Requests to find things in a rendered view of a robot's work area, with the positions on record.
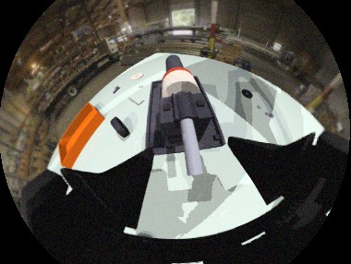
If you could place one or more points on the black rubber ring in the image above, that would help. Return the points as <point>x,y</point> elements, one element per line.
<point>120,127</point>

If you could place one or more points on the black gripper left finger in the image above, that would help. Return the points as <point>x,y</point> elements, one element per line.
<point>120,189</point>

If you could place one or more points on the grey metal shaft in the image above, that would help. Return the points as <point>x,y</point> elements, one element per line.
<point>191,149</point>

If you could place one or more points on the dark grey ring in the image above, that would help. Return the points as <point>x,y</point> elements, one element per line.
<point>244,92</point>

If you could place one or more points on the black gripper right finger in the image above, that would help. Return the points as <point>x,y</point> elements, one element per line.
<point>269,165</point>

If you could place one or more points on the orange rectangular tray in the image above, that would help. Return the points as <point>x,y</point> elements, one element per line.
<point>80,130</point>

